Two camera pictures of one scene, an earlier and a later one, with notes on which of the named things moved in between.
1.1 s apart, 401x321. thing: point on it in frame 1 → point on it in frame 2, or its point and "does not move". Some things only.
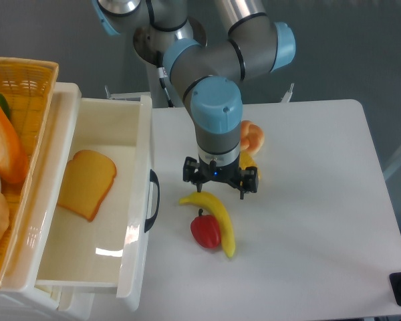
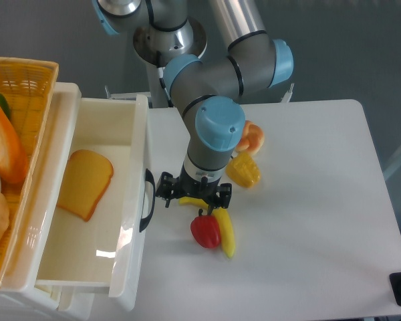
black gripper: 197,172 → 169,186
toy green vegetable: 2,101 does not move
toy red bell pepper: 206,230 does not move
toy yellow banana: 213,202 does not move
